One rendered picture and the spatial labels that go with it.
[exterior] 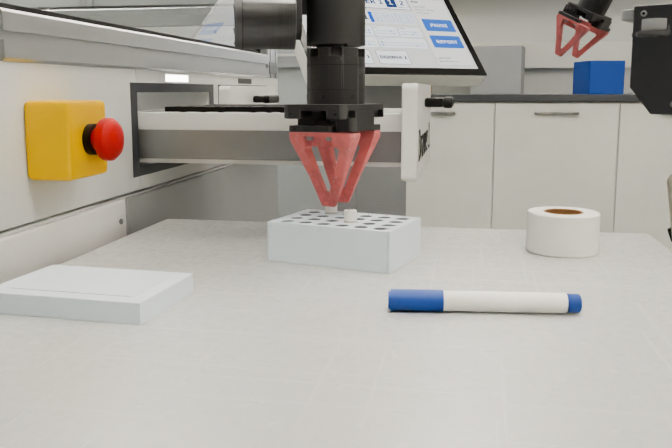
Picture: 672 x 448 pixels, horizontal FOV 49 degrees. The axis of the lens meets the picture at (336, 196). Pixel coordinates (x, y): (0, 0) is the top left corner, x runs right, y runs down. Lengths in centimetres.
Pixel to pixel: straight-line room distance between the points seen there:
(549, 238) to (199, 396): 43
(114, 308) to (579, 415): 31
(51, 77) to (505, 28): 404
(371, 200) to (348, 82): 130
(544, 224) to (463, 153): 319
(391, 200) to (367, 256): 137
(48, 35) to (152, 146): 22
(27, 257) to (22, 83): 16
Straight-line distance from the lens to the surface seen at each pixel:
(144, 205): 96
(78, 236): 82
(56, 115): 71
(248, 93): 131
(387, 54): 192
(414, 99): 83
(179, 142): 92
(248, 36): 71
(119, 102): 89
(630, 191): 408
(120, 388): 43
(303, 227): 69
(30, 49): 74
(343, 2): 72
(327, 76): 71
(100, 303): 55
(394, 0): 209
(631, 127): 405
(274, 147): 88
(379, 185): 200
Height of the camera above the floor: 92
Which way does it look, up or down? 8 degrees down
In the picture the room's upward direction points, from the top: straight up
